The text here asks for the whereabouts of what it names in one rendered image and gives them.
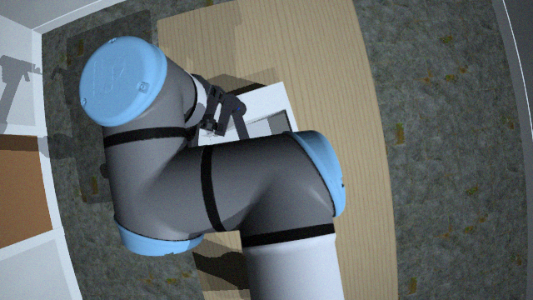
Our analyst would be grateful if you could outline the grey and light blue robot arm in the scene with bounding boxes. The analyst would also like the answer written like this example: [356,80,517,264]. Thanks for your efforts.
[78,36,346,300]

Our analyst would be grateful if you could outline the white sink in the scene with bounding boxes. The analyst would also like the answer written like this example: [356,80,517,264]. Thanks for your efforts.
[198,82,298,146]

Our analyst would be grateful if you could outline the black mixer tap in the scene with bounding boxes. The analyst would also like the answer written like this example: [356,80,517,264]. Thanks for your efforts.
[214,93,249,140]

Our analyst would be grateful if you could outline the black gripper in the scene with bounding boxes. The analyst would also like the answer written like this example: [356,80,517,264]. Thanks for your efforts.
[190,73,226,132]

